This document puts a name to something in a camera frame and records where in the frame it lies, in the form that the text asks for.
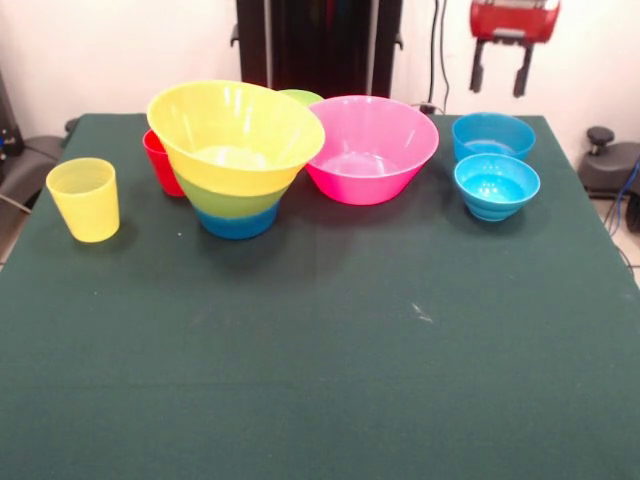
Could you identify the black floor stand base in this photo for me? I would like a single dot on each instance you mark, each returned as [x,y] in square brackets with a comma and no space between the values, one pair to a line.
[610,167]
[30,165]

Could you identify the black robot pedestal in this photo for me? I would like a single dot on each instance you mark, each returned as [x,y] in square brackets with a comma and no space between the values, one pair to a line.
[310,50]

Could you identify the dark green tablecloth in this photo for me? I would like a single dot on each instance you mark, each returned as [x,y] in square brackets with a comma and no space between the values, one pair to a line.
[200,375]

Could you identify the black equipment box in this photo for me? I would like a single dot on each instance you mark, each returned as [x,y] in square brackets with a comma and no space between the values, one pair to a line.
[9,125]

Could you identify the black wall plug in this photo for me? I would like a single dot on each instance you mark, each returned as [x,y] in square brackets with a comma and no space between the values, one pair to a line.
[426,107]

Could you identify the light blue plastic bowl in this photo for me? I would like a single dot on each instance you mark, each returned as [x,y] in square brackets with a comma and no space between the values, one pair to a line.
[495,205]

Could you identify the small green plastic bowl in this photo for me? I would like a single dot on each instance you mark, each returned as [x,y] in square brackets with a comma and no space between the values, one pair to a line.
[300,96]

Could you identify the yellow plastic cup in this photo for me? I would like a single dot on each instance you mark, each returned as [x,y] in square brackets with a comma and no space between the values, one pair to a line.
[85,205]

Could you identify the pink plastic bowl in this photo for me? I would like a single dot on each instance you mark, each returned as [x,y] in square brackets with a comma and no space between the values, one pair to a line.
[370,190]

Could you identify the large green plastic bowl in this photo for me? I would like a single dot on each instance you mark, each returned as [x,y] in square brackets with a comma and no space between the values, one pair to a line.
[235,205]

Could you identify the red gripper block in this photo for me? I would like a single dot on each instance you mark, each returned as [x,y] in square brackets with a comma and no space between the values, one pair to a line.
[515,17]

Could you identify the red plastic cup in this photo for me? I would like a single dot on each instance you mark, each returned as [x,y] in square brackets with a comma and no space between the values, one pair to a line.
[162,165]

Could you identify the orange plastic bowl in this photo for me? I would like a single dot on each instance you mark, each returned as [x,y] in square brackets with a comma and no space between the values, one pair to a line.
[225,175]

